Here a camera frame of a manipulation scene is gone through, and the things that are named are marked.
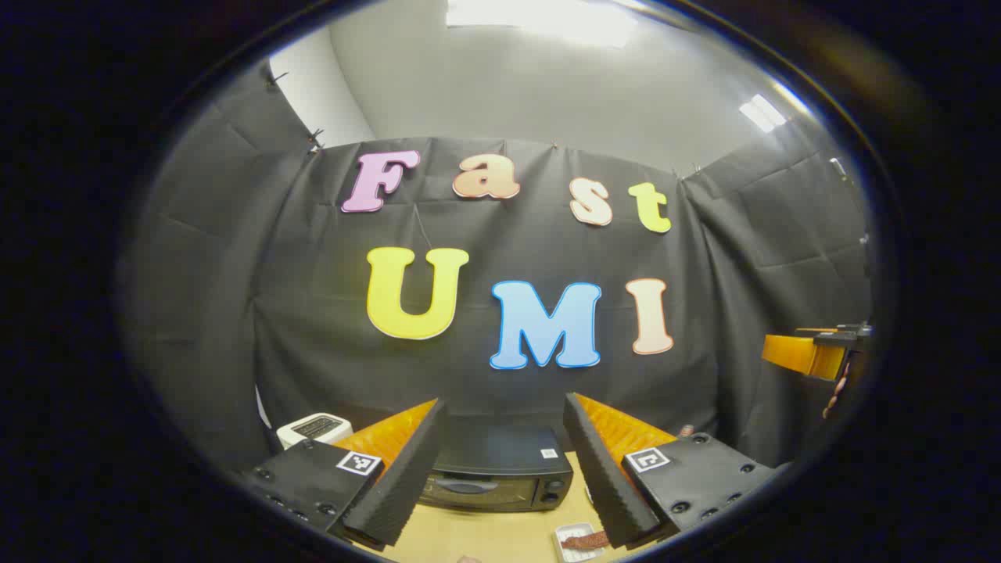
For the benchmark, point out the small ceiling light panel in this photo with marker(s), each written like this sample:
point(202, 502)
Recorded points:
point(762, 113)

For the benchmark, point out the large ceiling light panel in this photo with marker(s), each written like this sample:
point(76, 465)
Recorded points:
point(539, 17)

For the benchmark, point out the white rectangular dish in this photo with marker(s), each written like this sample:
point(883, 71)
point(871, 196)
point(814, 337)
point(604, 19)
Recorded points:
point(567, 551)

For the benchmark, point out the brown steak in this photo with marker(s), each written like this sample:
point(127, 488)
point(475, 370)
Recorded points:
point(583, 540)

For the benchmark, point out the white toaster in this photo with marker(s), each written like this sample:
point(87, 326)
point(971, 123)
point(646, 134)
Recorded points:
point(313, 428)

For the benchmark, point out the black electric oven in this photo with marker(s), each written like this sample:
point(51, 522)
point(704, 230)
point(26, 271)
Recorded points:
point(500, 469)

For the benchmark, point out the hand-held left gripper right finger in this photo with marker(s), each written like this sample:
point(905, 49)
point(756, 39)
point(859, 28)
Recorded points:
point(610, 485)

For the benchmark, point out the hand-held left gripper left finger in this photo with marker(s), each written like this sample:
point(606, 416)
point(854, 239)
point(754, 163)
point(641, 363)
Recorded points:
point(407, 477)

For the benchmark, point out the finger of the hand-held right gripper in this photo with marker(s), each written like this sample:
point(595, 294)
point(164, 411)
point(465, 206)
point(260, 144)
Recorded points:
point(805, 356)

